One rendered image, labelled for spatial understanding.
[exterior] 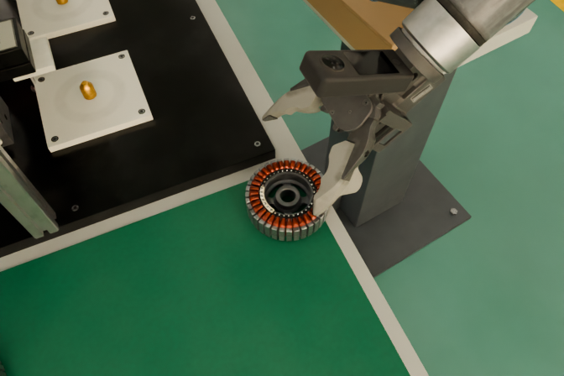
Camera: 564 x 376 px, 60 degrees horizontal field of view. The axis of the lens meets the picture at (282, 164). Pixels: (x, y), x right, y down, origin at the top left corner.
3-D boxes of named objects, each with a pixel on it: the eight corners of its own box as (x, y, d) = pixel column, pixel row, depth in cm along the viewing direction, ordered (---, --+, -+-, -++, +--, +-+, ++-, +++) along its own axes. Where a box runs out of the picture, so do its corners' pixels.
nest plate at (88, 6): (97, -27, 93) (96, -33, 92) (116, 21, 85) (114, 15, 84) (16, -7, 89) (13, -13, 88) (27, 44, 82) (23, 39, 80)
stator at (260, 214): (309, 161, 71) (310, 146, 68) (342, 226, 65) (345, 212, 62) (236, 185, 68) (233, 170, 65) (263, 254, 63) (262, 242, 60)
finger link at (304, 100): (285, 129, 66) (344, 122, 60) (256, 118, 61) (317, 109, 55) (287, 107, 66) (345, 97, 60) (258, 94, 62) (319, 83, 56)
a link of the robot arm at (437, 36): (464, 29, 45) (416, -21, 49) (425, 64, 47) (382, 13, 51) (488, 57, 51) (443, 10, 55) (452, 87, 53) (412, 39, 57)
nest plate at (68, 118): (128, 54, 80) (127, 49, 79) (153, 119, 73) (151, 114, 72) (35, 81, 77) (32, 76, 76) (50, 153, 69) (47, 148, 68)
